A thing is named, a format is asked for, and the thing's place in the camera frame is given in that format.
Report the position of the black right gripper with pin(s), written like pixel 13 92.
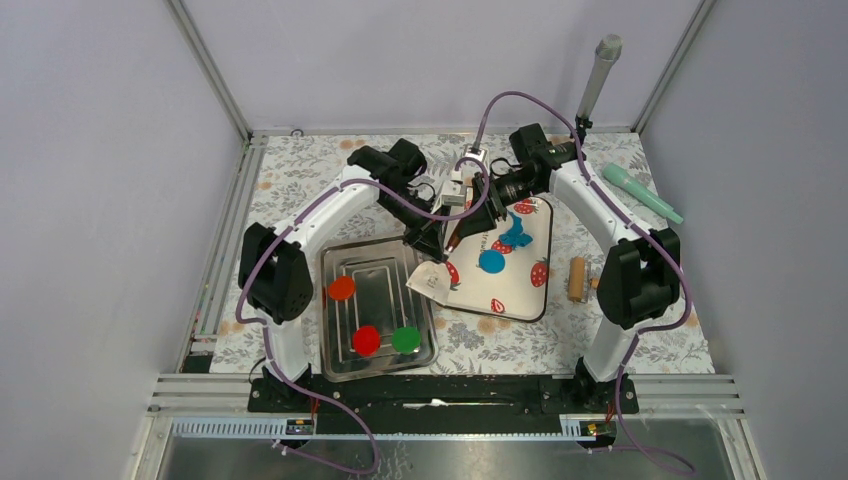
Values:
pixel 477 180

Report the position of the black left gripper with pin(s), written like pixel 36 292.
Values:
pixel 426 235

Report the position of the blue dough scrap strip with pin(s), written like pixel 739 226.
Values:
pixel 515 236

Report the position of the white strawberry print tray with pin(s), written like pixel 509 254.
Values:
pixel 505 271

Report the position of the wooden double-ended dough roller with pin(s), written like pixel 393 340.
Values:
pixel 582 280

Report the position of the blue dough piece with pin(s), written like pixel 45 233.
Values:
pixel 492 261

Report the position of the metal spatula wooden handle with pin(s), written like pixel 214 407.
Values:
pixel 436 277

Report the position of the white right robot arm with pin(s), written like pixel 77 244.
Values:
pixel 638 281

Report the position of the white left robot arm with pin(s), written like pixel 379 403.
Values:
pixel 274 269

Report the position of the green dough disc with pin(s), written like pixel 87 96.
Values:
pixel 406 340

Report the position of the orange dough disc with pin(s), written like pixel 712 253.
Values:
pixel 342 288

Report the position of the red dough disc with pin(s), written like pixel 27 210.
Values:
pixel 366 341

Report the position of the floral table mat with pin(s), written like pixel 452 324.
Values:
pixel 294 170

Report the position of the mint green handheld tool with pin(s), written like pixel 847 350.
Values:
pixel 620 178

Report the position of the silver microphone on stand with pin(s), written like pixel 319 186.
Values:
pixel 607 53

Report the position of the stainless steel baking tray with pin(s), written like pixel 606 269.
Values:
pixel 380 267

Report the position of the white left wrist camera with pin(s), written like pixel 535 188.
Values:
pixel 453 190

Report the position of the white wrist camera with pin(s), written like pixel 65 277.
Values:
pixel 453 190
pixel 473 158

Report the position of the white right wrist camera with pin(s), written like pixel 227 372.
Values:
pixel 473 158

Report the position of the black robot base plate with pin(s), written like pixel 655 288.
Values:
pixel 420 404

